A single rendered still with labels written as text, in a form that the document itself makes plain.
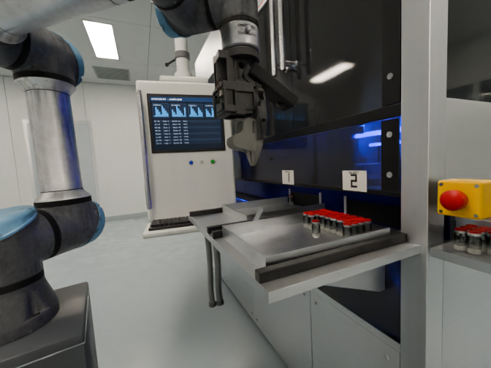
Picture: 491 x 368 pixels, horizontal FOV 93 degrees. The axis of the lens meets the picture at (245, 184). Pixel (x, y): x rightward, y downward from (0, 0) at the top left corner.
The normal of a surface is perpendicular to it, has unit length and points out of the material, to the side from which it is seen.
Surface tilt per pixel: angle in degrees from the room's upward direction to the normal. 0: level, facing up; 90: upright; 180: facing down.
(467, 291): 90
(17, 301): 73
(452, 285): 90
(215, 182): 90
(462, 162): 90
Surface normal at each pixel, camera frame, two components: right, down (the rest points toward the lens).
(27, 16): -0.01, 0.94
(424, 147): -0.91, 0.08
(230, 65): 0.40, 0.06
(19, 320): 0.77, -0.29
